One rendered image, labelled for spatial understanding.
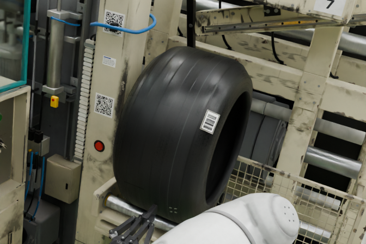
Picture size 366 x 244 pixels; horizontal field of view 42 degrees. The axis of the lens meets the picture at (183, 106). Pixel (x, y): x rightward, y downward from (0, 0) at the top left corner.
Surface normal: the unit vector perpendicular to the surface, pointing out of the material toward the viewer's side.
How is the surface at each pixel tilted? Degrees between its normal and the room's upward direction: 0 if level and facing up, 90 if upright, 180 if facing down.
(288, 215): 42
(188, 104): 48
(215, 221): 8
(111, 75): 90
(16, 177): 90
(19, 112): 90
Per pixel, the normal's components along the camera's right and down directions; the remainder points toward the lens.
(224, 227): 0.33, -0.88
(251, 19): -0.40, 0.28
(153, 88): -0.15, -0.46
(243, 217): 0.26, -0.76
